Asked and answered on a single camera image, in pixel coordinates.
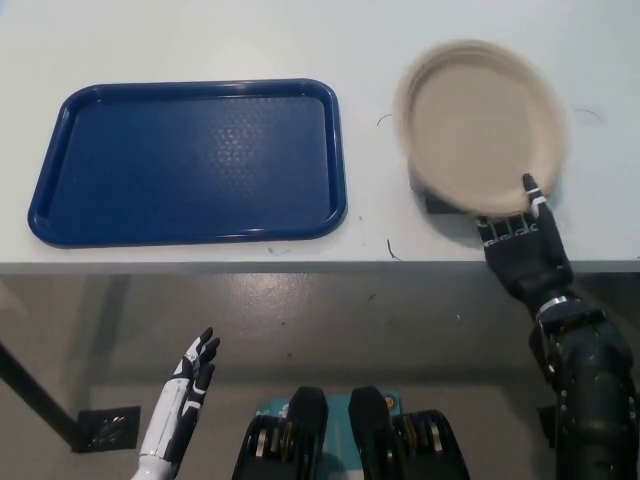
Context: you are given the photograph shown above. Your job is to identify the right robot hand black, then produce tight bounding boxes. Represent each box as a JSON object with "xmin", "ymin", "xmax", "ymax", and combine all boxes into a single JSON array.
[{"xmin": 474, "ymin": 173, "xmax": 576, "ymax": 311}]

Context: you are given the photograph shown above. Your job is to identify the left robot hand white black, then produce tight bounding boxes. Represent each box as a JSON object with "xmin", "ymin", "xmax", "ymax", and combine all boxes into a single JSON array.
[{"xmin": 138, "ymin": 327, "xmax": 221, "ymax": 460}]

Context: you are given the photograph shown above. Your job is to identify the beige round paper plate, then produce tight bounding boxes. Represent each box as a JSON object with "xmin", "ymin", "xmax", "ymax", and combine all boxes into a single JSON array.
[{"xmin": 393, "ymin": 39, "xmax": 569, "ymax": 221}]

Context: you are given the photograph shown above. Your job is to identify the black floor foot plate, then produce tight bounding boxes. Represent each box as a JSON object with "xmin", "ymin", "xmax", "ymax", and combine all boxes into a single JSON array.
[{"xmin": 69, "ymin": 405, "xmax": 142, "ymax": 455}]

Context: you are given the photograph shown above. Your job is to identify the blue plastic serving tray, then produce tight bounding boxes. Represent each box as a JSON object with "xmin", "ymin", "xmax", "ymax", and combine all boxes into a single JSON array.
[{"xmin": 27, "ymin": 77, "xmax": 348, "ymax": 249}]

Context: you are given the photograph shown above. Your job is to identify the black table leg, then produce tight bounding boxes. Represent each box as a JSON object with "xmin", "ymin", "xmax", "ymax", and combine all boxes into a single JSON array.
[{"xmin": 0, "ymin": 339, "xmax": 84, "ymax": 446}]

